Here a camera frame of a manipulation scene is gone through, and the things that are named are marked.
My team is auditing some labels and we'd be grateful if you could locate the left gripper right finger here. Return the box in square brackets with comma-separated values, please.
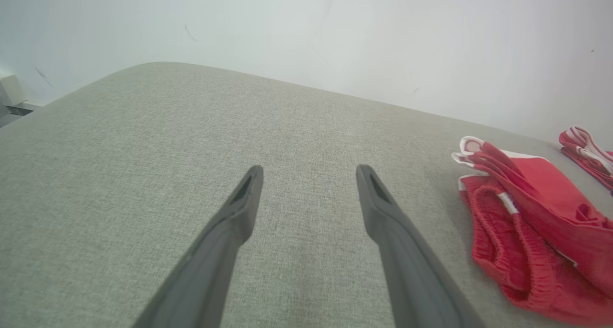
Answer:
[356, 164, 485, 328]

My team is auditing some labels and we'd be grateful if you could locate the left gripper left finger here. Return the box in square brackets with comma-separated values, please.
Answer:
[132, 165, 264, 328]

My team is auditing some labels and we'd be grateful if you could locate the red shorts white trim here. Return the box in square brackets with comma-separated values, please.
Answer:
[452, 136, 613, 327]

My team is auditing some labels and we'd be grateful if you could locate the red basketball jersey number 23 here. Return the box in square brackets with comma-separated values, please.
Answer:
[559, 126, 613, 191]

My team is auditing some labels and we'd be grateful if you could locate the grey fabric sofa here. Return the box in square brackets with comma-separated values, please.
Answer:
[0, 62, 613, 328]

